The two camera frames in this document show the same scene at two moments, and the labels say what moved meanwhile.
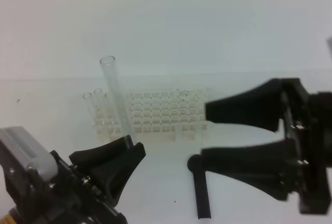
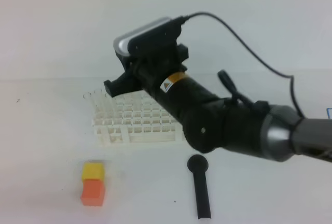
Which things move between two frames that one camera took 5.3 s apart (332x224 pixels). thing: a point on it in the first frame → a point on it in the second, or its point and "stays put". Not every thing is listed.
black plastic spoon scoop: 195,166 stays put
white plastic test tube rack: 169,115 stays put
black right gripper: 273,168 → 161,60
